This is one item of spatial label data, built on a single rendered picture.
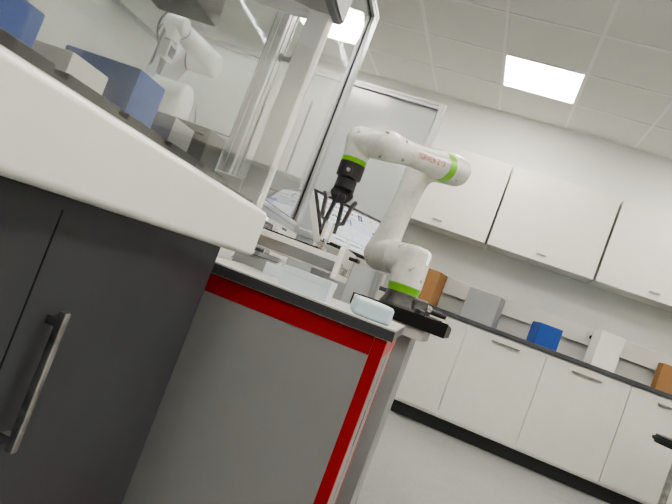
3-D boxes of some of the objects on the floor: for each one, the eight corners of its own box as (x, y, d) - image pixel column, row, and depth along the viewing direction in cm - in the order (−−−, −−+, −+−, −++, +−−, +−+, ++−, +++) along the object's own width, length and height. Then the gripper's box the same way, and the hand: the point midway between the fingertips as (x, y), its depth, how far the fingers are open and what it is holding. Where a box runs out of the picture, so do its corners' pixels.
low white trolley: (322, 549, 199) (405, 325, 203) (275, 654, 138) (396, 330, 141) (161, 476, 209) (243, 263, 212) (52, 543, 148) (169, 243, 151)
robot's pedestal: (366, 515, 245) (433, 332, 248) (351, 539, 216) (427, 332, 219) (297, 482, 252) (363, 305, 256) (274, 502, 223) (349, 302, 227)
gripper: (326, 170, 222) (302, 233, 221) (366, 183, 219) (342, 247, 218) (329, 174, 229) (306, 235, 228) (368, 187, 227) (345, 249, 226)
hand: (327, 232), depth 223 cm, fingers closed
